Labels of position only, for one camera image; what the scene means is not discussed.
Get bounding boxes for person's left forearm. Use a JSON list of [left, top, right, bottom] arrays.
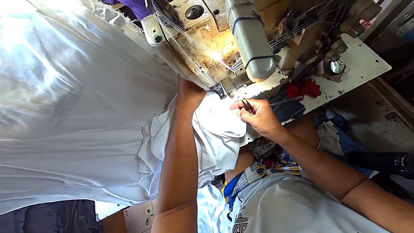
[[151, 107, 199, 233]]

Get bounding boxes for beige fabric scrap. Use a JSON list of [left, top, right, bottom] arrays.
[[317, 121, 344, 156]]

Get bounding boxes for purple cloth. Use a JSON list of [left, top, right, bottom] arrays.
[[106, 0, 152, 21]]

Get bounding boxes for white fabric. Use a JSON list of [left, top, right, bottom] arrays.
[[138, 90, 247, 196]]

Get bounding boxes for person's legs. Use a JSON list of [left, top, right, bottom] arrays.
[[223, 115, 320, 216]]

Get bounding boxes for black cylindrical object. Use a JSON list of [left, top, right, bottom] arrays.
[[348, 151, 414, 179]]

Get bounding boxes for person's right hand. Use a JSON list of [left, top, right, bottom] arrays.
[[230, 98, 290, 145]]

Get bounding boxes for bright white hanging cloth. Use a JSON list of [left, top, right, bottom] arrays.
[[197, 183, 234, 233]]

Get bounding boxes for dark charcoal cloth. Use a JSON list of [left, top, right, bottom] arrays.
[[0, 199, 104, 233]]

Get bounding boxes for pale cabinet panel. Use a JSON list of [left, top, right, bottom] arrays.
[[124, 200, 156, 233]]

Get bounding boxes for slim metal tweezers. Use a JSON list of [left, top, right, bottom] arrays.
[[270, 95, 304, 107]]

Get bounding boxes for beige industrial sewing machine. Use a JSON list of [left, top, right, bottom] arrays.
[[141, 0, 382, 99]]

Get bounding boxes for large smooth white cloth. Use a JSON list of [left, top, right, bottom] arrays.
[[0, 0, 180, 216]]

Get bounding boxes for dark grey folded fabric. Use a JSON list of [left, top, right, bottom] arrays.
[[257, 85, 306, 123]]

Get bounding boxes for red fabric scrap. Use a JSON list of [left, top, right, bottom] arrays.
[[285, 78, 321, 99]]

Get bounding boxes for person's right forearm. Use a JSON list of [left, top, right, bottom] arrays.
[[277, 128, 414, 233]]

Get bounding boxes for person's body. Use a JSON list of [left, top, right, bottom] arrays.
[[230, 174, 389, 233]]

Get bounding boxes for blue cloth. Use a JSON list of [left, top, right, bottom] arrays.
[[315, 113, 377, 178]]

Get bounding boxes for white sewing table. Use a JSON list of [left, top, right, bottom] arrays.
[[228, 33, 392, 148]]

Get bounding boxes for person's left hand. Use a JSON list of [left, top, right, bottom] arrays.
[[178, 76, 207, 114]]

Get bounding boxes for small black thread snips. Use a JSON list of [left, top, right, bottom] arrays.
[[241, 100, 256, 115]]

